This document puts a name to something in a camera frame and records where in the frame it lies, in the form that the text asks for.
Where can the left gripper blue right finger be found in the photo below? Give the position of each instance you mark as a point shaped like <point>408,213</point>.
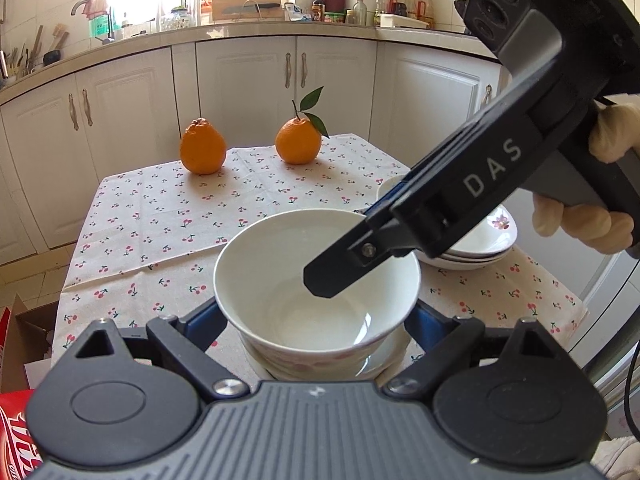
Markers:
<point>426,326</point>

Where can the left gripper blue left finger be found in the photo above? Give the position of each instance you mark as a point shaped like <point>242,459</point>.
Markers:
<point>204,324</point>

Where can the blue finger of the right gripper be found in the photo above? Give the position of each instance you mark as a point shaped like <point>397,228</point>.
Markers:
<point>391,196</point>
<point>362,249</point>

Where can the white floral bowl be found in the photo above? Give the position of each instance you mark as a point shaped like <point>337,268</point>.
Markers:
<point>386,359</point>
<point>305,296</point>

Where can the white fruit plate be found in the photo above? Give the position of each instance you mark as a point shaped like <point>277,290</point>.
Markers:
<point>459,263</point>

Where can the small fruit plate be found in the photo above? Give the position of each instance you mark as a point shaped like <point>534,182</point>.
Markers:
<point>498,232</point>

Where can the gloved right hand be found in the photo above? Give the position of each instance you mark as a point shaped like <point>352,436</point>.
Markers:
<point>616,132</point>

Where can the cherry print tablecloth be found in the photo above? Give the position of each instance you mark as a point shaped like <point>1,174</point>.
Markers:
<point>152,236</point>

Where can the orange with green leaves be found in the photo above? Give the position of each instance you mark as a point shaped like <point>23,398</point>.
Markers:
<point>299,141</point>

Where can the brown cardboard box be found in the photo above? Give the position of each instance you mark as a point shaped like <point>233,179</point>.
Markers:
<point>26,337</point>

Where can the bumpy orange tangerine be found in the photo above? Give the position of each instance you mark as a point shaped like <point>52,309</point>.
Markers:
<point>203,149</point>

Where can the red printed carton box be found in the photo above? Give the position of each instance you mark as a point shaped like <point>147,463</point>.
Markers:
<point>19,455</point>

